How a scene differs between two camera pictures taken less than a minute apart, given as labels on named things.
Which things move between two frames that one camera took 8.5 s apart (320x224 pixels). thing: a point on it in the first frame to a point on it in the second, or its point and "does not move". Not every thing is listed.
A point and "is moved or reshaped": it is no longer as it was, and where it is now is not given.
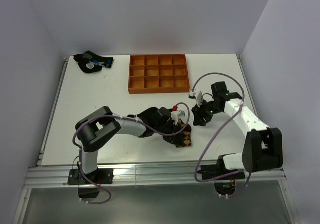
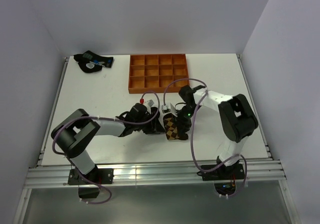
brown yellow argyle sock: [187, 134] is moved or reshaped
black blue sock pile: [90, 62] does not move
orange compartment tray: [158, 73] does not move
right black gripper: [199, 114] to [183, 126]
